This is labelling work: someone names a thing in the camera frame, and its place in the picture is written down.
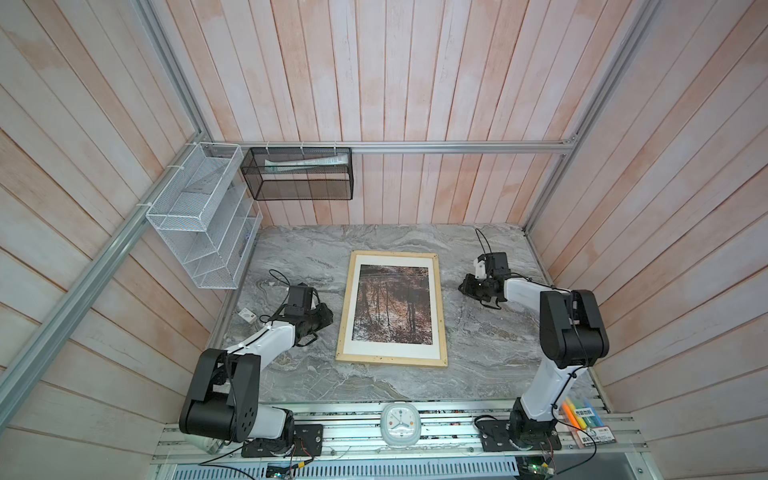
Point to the paper in black basket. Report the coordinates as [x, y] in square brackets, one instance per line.
[315, 164]

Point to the white desk clock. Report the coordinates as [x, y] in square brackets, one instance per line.
[400, 424]

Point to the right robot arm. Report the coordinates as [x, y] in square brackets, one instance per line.
[572, 337]

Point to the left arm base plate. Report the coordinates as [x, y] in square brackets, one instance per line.
[305, 440]

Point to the white tape roll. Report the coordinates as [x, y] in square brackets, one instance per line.
[206, 444]

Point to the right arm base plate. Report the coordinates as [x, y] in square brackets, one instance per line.
[505, 435]

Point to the white photo mat board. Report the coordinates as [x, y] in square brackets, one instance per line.
[393, 351]

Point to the black wire mesh basket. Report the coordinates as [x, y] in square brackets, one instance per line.
[297, 186]

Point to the white wire mesh shelf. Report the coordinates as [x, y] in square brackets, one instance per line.
[206, 216]

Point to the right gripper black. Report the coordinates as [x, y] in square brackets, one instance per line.
[466, 289]

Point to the light wooden picture frame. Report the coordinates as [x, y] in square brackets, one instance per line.
[393, 362]

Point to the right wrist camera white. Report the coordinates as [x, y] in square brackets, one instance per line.
[480, 268]

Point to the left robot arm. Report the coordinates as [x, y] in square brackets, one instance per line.
[222, 402]

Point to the small white square tag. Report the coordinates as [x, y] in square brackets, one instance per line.
[247, 315]

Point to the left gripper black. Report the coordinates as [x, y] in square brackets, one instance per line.
[326, 317]

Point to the pack of coloured highlighters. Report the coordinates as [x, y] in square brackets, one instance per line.
[585, 425]

